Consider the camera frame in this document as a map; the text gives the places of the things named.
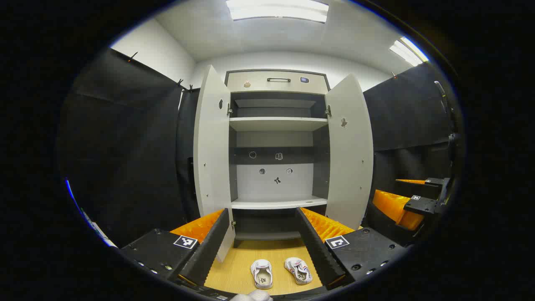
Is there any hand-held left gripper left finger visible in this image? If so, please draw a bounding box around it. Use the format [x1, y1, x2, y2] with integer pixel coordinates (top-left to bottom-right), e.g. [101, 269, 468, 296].
[119, 208, 230, 289]

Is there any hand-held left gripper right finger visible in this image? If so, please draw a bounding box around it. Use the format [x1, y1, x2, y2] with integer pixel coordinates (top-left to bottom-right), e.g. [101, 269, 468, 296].
[296, 207, 408, 290]

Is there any white canvas shoe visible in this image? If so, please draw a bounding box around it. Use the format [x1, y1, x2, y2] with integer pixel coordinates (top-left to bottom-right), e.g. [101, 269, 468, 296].
[251, 259, 273, 290]
[285, 257, 313, 286]

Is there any white grey shoe cabinet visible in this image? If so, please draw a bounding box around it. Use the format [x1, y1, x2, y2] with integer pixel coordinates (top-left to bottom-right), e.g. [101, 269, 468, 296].
[226, 69, 331, 249]

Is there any white cabinet door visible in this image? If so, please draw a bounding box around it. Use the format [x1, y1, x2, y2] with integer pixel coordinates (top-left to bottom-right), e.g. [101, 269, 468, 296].
[325, 74, 374, 230]
[193, 65, 237, 263]

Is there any white cabinet drawer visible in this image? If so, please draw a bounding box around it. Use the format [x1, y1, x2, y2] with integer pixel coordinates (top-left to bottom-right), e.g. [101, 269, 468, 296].
[226, 70, 329, 95]

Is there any ceiling light panel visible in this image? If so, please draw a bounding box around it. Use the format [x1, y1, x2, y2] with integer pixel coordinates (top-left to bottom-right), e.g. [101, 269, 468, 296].
[226, 0, 329, 23]
[389, 36, 429, 67]

